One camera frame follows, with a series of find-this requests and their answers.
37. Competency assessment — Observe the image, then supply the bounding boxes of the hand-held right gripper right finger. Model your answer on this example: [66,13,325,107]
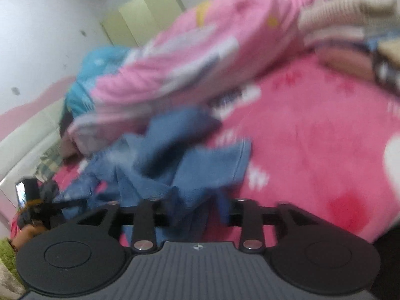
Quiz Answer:
[219,195,316,254]

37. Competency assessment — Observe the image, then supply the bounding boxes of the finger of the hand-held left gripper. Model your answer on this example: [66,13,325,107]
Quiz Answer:
[47,197,90,215]

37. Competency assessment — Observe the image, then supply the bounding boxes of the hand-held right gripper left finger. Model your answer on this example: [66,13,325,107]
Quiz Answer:
[75,199,171,254]

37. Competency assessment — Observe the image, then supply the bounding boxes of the light blue jeans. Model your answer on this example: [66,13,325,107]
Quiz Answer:
[54,106,254,247]

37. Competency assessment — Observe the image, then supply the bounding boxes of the person's left forearm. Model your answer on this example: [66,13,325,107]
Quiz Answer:
[0,237,26,300]

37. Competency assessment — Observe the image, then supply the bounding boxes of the person's left hand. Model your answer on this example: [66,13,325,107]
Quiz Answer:
[11,224,51,249]

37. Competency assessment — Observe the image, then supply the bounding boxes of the green plaid pillow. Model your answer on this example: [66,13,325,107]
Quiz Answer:
[36,144,68,182]

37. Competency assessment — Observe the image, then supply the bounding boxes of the brown cloth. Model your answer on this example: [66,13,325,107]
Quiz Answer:
[58,112,88,160]

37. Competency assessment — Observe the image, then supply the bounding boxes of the pink and cream padded headboard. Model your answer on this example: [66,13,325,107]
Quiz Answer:
[0,78,82,210]

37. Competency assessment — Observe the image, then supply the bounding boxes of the pink floral fleece blanket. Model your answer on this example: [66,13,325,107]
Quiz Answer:
[9,50,400,247]

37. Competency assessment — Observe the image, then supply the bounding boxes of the pink and teal printed quilt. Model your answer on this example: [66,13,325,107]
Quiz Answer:
[61,0,329,157]

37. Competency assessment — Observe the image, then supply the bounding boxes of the pale yellow wardrobe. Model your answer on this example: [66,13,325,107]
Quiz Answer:
[100,0,185,47]

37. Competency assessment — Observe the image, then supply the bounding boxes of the pale pink folded cloth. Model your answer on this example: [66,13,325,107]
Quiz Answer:
[304,26,366,48]

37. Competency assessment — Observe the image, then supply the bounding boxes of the khaki folded pants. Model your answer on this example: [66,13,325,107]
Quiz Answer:
[378,42,400,58]

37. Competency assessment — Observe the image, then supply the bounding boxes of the beige waffle-knit folded cloth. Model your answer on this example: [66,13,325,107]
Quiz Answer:
[298,0,397,33]

